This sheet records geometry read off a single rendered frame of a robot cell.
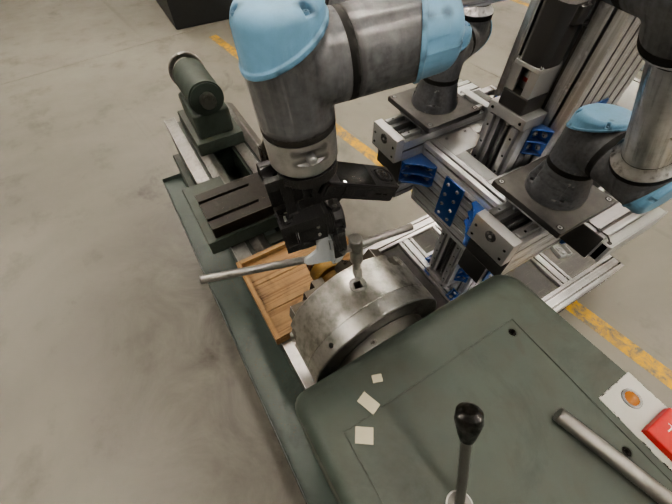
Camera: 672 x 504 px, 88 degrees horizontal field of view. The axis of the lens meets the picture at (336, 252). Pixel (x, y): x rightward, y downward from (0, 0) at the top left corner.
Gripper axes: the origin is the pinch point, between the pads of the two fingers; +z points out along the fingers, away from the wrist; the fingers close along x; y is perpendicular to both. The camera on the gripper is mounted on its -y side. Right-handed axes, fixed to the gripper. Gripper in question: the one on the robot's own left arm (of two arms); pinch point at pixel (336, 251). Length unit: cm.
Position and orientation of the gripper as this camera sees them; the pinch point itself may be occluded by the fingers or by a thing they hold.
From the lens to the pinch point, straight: 54.8
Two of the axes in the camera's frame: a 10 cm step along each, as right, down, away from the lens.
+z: 0.7, 5.5, 8.3
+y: -9.4, 3.2, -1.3
